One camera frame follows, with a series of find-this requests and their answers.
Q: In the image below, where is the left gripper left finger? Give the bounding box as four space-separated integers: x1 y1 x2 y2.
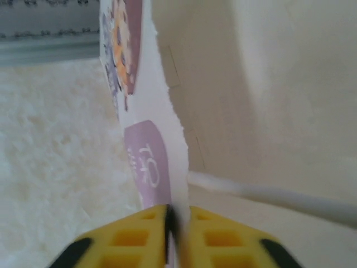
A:
54 204 175 268

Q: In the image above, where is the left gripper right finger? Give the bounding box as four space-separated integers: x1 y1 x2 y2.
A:
178 205 302 268

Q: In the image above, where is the white cartoon print paper bag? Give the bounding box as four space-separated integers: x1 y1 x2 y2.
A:
99 0 357 268

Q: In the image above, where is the aluminium side rail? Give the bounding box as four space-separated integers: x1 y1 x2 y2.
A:
0 39 101 66

